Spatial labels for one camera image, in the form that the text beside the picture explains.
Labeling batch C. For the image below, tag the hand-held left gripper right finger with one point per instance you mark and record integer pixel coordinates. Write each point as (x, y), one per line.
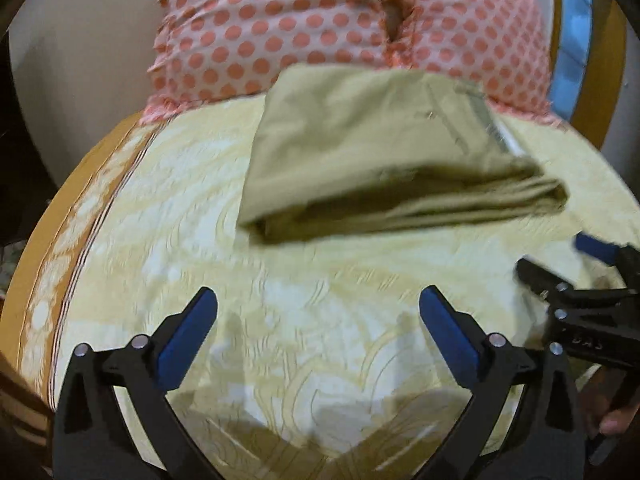
(445, 330)

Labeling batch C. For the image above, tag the olive green pants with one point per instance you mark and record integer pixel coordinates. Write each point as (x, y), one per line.
(395, 155)

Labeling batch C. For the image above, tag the wooden window frame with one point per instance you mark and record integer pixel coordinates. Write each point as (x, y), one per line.
(605, 85)

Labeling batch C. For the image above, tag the person's right hand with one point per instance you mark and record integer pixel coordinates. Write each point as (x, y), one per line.
(607, 410)

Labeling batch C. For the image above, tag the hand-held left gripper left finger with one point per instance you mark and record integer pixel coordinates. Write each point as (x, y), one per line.
(186, 332)

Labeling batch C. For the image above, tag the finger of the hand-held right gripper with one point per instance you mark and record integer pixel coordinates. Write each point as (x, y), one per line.
(540, 277)
(597, 249)

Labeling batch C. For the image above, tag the orange polka dot pillow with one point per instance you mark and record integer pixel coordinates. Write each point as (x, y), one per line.
(475, 40)
(265, 30)

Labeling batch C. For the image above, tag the yellow patterned bed sheet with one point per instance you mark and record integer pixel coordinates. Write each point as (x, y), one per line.
(300, 285)

